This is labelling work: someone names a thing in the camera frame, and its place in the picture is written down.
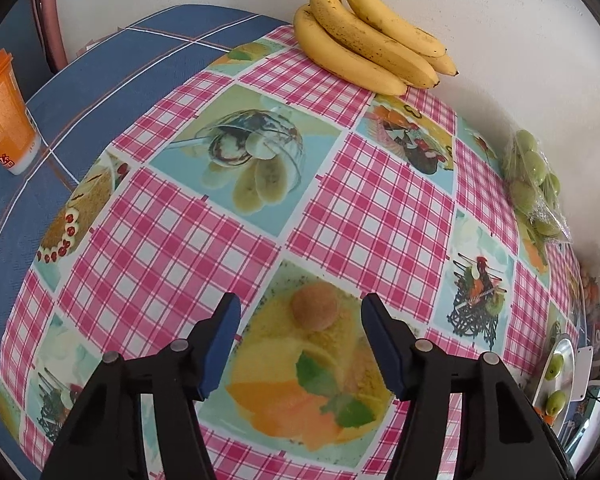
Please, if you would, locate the large green jujube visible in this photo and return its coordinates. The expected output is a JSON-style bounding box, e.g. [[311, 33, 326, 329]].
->
[[544, 352, 565, 382]]

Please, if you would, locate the white power adapter box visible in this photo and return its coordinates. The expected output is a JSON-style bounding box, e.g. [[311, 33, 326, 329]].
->
[[570, 346, 594, 402]]

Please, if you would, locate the yellow banana bunch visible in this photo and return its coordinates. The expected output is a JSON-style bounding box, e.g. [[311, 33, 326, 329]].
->
[[294, 0, 458, 96]]

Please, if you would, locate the large steel plate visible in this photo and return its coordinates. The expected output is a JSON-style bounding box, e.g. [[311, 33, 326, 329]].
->
[[532, 334, 574, 436]]

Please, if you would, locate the orange tangerine with stem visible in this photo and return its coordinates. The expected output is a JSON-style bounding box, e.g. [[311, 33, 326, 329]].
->
[[539, 408, 557, 426]]

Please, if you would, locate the small green jujube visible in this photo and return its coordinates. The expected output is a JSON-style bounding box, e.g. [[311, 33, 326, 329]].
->
[[544, 390, 568, 416]]

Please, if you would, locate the plastic tray of green fruits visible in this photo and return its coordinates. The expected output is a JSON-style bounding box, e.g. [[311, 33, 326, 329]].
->
[[501, 129, 571, 242]]

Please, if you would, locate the orange tube bottle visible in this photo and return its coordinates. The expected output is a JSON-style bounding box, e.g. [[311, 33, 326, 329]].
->
[[0, 49, 41, 176]]

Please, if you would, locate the clear box of longans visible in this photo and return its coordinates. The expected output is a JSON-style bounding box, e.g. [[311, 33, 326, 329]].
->
[[580, 255, 600, 352]]

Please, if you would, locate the checkered fruit-print tablecloth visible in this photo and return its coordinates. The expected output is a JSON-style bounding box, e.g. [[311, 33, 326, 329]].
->
[[0, 24, 579, 479]]

